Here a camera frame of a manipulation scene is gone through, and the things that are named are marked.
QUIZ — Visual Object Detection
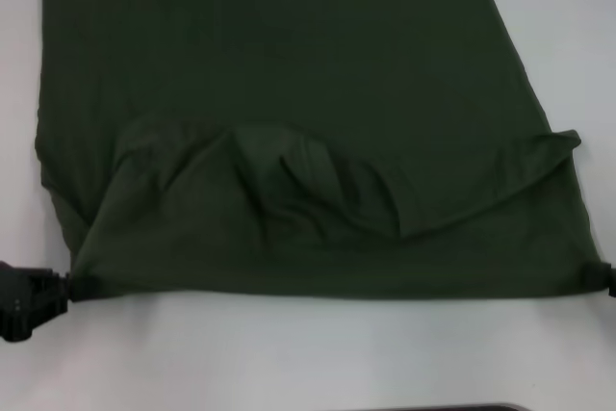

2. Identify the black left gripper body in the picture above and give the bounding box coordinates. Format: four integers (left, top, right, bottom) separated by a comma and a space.
0, 260, 35, 344

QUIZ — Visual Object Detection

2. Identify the dark green FREE T-shirt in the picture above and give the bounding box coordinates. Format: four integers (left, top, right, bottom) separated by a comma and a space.
33, 0, 605, 304

